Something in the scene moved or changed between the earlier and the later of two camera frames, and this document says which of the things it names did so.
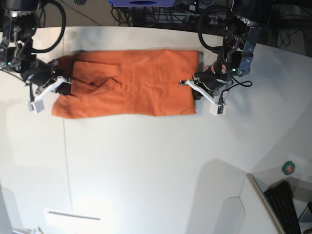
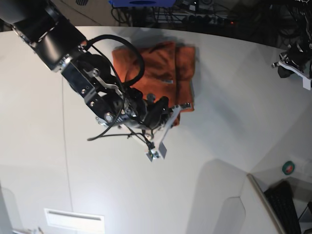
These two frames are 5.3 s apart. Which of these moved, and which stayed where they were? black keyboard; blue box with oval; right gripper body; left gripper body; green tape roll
Moved: left gripper body; right gripper body
Stayed: green tape roll; blue box with oval; black keyboard
